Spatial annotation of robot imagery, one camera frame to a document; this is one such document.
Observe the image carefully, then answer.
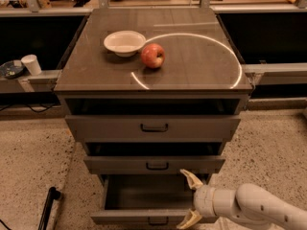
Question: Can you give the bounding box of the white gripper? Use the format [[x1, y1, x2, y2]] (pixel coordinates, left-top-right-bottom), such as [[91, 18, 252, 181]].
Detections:
[[177, 169, 239, 230]]

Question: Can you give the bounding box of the grey bottom drawer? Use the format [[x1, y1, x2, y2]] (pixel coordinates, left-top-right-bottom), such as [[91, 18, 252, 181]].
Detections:
[[91, 174, 193, 227]]

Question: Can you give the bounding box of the grey drawer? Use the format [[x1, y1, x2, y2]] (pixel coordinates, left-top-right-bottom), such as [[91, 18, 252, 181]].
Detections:
[[91, 174, 193, 227], [65, 115, 240, 143], [83, 155, 225, 174]]

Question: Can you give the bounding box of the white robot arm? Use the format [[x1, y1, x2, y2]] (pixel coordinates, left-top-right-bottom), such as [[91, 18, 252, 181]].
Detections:
[[177, 169, 307, 230]]

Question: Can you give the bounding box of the grey middle drawer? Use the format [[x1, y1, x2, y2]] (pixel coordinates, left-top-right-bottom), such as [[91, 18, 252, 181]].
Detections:
[[83, 155, 225, 174]]

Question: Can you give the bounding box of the grey drawer cabinet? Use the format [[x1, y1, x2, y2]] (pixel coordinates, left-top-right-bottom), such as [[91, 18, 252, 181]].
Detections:
[[53, 7, 254, 184]]

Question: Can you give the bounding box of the grey top drawer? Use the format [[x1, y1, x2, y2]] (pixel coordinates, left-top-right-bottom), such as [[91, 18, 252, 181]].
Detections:
[[65, 115, 240, 143]]

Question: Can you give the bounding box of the black bar on floor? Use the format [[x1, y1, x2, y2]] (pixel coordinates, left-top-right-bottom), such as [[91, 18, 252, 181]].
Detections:
[[37, 187, 61, 230]]

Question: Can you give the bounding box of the red apple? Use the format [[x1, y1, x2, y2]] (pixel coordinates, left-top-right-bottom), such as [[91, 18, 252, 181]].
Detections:
[[141, 43, 165, 69]]

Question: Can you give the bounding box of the white bowl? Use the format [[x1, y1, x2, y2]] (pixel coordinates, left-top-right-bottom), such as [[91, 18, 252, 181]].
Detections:
[[104, 31, 146, 57]]

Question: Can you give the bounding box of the white paper cup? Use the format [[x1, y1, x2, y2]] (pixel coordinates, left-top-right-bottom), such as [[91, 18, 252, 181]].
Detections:
[[21, 55, 41, 76]]

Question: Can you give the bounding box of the dark patterned plate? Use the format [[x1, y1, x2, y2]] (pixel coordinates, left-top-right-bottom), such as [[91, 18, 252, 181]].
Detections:
[[0, 60, 25, 80]]

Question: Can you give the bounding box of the black cable on floor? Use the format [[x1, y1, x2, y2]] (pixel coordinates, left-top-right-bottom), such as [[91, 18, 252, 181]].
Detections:
[[0, 103, 60, 114]]

